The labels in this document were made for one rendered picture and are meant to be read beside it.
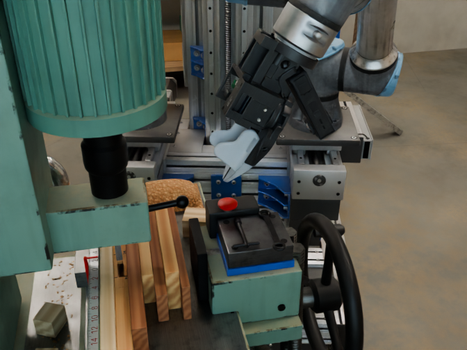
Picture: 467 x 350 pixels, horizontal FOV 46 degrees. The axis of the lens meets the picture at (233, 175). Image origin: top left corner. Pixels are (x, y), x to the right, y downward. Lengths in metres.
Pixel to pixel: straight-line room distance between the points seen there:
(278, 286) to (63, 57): 0.44
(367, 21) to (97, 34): 0.81
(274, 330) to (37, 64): 0.50
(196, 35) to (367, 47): 0.52
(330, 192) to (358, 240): 1.04
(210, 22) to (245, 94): 0.83
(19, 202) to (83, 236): 0.11
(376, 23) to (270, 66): 0.62
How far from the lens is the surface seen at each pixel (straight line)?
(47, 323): 0.96
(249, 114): 0.72
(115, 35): 0.62
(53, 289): 1.07
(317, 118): 0.77
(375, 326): 2.12
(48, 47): 0.63
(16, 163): 0.70
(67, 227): 0.78
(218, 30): 1.54
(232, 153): 0.75
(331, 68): 1.45
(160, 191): 1.04
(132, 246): 0.89
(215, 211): 0.84
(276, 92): 0.73
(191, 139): 1.67
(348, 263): 0.87
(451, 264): 2.47
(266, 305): 0.84
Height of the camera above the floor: 1.49
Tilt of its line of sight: 31 degrees down
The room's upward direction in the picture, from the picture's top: straight up
